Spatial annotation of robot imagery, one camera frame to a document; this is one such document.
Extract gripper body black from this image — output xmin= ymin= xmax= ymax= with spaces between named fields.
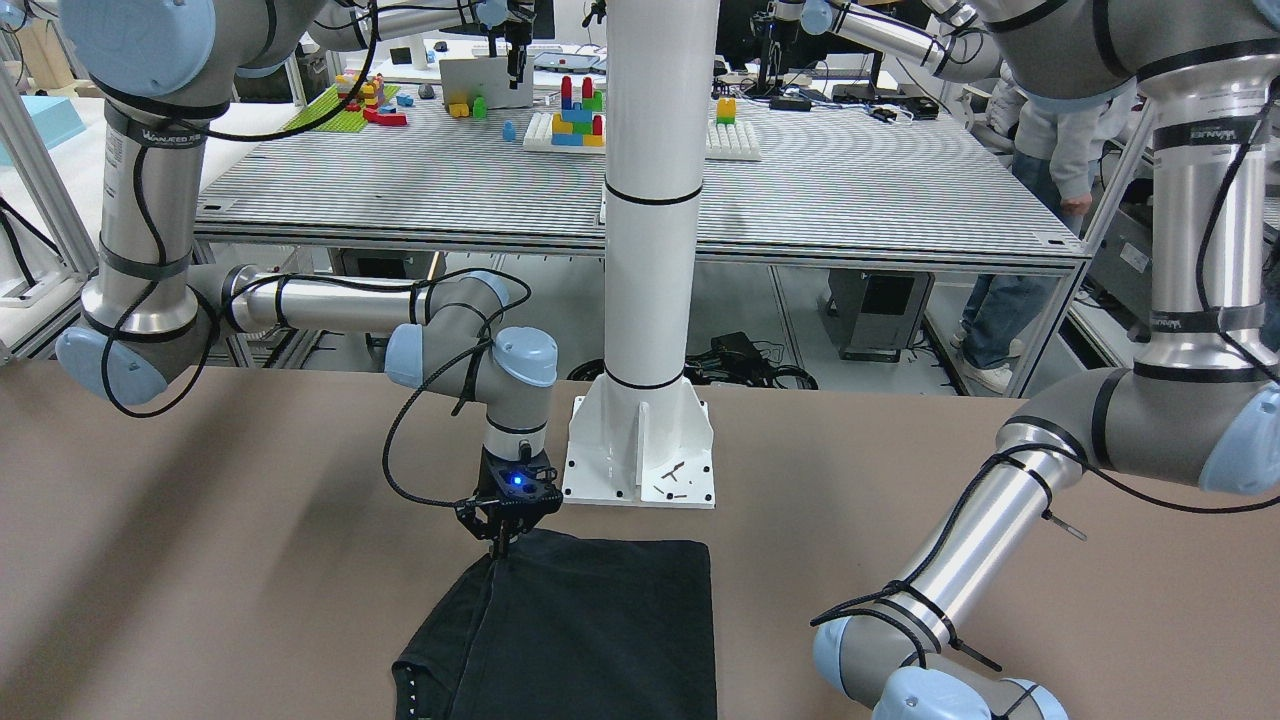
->
xmin=454 ymin=495 xmax=563 ymax=544

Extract black t-shirt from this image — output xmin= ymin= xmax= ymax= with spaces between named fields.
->
xmin=390 ymin=530 xmax=718 ymax=719

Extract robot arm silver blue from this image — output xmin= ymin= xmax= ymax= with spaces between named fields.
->
xmin=803 ymin=1 xmax=1279 ymax=719
xmin=55 ymin=1 xmax=564 ymax=556

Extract toy building blocks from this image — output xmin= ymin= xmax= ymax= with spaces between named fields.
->
xmin=310 ymin=63 xmax=762 ymax=161

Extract striped metal workbench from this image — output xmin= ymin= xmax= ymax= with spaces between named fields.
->
xmin=189 ymin=79 xmax=1093 ymax=396

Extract person grey sweater left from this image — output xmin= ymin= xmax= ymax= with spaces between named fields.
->
xmin=950 ymin=60 xmax=1140 ymax=396

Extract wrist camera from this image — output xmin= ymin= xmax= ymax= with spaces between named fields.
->
xmin=475 ymin=450 xmax=563 ymax=502

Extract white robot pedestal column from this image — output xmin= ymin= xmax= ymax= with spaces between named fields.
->
xmin=563 ymin=1 xmax=718 ymax=509

